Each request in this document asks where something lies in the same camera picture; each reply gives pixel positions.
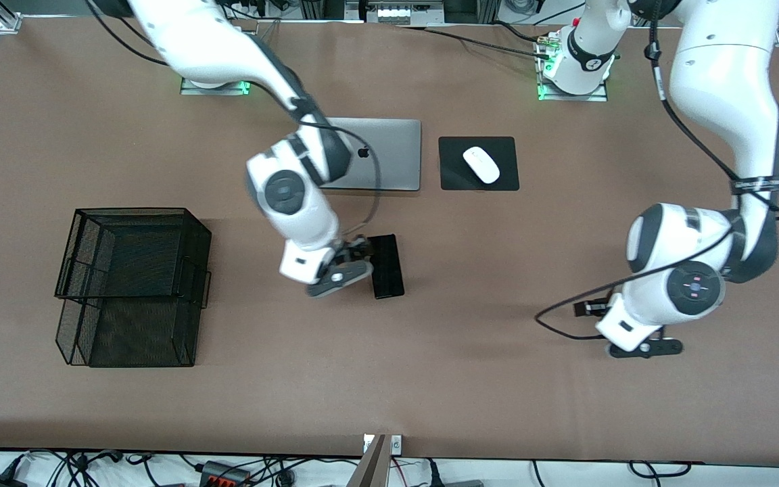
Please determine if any long black smartphone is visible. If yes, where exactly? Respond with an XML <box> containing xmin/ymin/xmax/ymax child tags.
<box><xmin>366</xmin><ymin>234</ymin><xmax>406</xmax><ymax>300</ymax></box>

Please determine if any silver closed laptop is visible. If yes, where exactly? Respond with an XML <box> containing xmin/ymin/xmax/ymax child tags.
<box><xmin>318</xmin><ymin>118</ymin><xmax>423</xmax><ymax>192</ymax></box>

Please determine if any black mouse pad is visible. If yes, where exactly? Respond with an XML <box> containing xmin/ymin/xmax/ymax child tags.
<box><xmin>438</xmin><ymin>136</ymin><xmax>520</xmax><ymax>191</ymax></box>

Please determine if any white computer mouse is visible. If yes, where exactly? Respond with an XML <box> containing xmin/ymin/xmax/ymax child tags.
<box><xmin>463</xmin><ymin>146</ymin><xmax>500</xmax><ymax>185</ymax></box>

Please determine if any black mesh two-tier tray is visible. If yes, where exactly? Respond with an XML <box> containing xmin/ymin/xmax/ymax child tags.
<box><xmin>55</xmin><ymin>208</ymin><xmax>212</xmax><ymax>368</ymax></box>

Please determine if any white power strip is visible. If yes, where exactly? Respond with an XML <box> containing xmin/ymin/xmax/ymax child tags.
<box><xmin>375</xmin><ymin>5</ymin><xmax>432</xmax><ymax>22</ymax></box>

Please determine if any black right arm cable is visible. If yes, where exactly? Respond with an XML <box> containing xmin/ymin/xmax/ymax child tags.
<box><xmin>85</xmin><ymin>0</ymin><xmax>383</xmax><ymax>244</ymax></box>

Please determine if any black looped floor cable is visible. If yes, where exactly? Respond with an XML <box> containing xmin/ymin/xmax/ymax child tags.
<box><xmin>628</xmin><ymin>461</ymin><xmax>692</xmax><ymax>479</ymax></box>

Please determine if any aluminium profile post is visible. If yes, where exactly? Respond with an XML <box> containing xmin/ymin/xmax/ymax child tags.
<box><xmin>348</xmin><ymin>435</ymin><xmax>392</xmax><ymax>487</ymax></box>

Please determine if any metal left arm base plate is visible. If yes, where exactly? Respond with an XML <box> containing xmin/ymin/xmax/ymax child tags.
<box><xmin>536</xmin><ymin>34</ymin><xmax>609</xmax><ymax>103</ymax></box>

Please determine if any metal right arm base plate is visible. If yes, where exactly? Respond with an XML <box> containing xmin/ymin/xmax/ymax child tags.
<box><xmin>180</xmin><ymin>78</ymin><xmax>252</xmax><ymax>96</ymax></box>

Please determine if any long black table cable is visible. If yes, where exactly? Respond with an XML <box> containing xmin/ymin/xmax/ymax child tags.
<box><xmin>396</xmin><ymin>26</ymin><xmax>552</xmax><ymax>60</ymax></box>

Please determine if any short black table cable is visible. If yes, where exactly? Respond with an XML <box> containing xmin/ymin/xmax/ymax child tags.
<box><xmin>491</xmin><ymin>20</ymin><xmax>550</xmax><ymax>43</ymax></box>

